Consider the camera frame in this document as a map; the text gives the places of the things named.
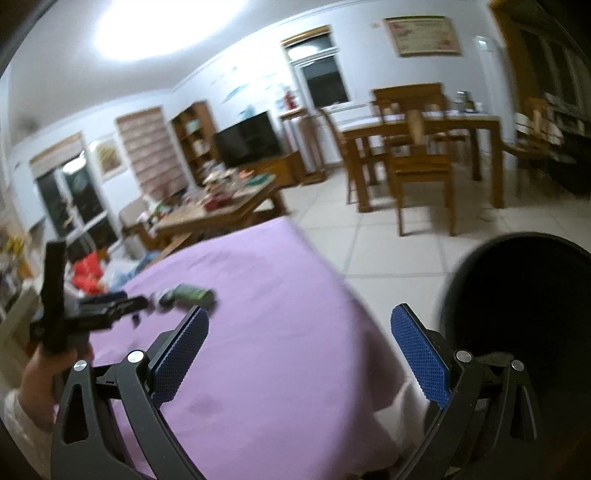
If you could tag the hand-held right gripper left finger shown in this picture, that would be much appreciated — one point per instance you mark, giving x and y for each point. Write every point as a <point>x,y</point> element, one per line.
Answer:
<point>180,360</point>

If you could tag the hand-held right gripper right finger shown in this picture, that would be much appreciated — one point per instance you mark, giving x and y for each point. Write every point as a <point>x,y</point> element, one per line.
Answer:
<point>420,355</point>

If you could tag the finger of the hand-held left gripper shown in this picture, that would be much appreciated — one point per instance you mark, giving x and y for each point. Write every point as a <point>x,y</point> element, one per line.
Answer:
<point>117,304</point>

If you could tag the black trash bin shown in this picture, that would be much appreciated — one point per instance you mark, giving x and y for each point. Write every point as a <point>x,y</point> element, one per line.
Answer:
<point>517,295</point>

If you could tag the person's left forearm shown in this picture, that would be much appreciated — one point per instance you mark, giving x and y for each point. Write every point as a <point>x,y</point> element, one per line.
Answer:
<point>21,438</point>

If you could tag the person's left hand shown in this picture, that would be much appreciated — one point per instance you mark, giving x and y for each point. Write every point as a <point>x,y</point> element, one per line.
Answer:
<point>39,383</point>

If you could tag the red bag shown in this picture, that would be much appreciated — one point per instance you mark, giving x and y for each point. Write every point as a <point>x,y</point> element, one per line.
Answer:
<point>87,272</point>

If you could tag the beige armchair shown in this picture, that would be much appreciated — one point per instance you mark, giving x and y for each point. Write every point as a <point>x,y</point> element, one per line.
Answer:
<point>136,221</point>

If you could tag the purple cloth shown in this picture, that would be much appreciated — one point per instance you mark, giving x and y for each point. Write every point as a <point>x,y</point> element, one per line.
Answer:
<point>258,323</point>

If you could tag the glass balcony door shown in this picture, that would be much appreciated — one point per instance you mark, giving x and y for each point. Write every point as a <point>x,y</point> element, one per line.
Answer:
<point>76,198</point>

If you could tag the wooden coffee table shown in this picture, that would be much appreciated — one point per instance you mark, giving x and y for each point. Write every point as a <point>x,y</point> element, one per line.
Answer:
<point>221,212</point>

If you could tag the small framed picture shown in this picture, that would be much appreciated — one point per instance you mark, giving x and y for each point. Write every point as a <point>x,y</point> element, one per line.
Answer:
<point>110,159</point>

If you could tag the pile of small table items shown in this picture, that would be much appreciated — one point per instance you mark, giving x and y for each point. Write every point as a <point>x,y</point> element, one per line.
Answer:
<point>221,189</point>

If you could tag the striped window blind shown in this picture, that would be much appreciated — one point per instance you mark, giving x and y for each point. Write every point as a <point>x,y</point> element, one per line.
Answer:
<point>147,152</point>

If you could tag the wooden bookshelf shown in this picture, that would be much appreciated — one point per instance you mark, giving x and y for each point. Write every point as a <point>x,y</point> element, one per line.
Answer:
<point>194,138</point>

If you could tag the wooden dining chair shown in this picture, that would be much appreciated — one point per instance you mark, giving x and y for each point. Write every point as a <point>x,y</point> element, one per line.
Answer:
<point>355,152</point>
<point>531,138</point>
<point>418,161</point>

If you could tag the wooden television cabinet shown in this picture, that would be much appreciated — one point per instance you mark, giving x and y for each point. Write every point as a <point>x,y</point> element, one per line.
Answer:
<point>277,168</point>

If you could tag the black television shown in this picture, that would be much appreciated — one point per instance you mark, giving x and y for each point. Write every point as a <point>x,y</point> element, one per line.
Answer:
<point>249,138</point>

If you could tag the wooden dining table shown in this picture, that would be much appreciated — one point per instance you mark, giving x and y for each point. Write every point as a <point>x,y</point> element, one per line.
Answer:
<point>461,124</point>

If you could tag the metal pot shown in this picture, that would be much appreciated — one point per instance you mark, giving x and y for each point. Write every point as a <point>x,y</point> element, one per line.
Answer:
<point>464,100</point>

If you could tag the red hanging decoration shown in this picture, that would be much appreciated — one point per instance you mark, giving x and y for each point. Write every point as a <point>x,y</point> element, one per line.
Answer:
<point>289,99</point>

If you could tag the ceiling light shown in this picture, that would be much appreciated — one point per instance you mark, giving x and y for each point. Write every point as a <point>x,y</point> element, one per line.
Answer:
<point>171,23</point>

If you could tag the window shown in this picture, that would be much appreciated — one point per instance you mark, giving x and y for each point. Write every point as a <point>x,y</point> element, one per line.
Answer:
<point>321,78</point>

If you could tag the white tower air conditioner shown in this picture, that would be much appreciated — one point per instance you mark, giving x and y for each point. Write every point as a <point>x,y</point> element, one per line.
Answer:
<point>489,69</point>

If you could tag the framed flower picture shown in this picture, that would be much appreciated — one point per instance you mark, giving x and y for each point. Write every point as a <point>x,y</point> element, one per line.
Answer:
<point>422,37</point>

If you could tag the wooden frame stand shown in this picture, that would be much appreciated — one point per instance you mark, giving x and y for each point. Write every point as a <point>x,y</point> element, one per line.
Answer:
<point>304,147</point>

